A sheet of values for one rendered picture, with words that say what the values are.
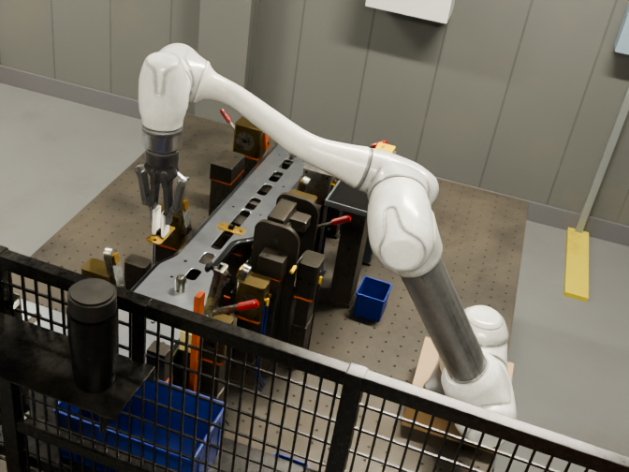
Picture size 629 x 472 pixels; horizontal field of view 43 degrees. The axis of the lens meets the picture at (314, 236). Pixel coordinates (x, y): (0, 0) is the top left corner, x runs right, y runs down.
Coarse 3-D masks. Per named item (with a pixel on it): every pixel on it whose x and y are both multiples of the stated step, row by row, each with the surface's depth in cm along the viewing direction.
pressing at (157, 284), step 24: (264, 168) 280; (288, 168) 283; (240, 192) 265; (216, 216) 251; (264, 216) 254; (192, 240) 238; (216, 240) 240; (240, 240) 241; (168, 264) 227; (192, 264) 228; (216, 264) 229; (144, 288) 217; (168, 288) 218; (192, 288) 219; (120, 312) 207; (120, 336) 200; (168, 336) 202
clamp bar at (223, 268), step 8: (208, 264) 193; (224, 264) 194; (216, 272) 192; (224, 272) 192; (216, 280) 193; (224, 280) 197; (216, 288) 195; (208, 296) 197; (216, 296) 196; (208, 304) 198; (216, 304) 201; (208, 312) 199
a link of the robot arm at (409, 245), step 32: (384, 192) 171; (416, 192) 171; (384, 224) 165; (416, 224) 164; (384, 256) 165; (416, 256) 164; (416, 288) 178; (448, 288) 180; (448, 320) 183; (448, 352) 190; (480, 352) 194; (448, 384) 198; (480, 384) 194; (512, 416) 197
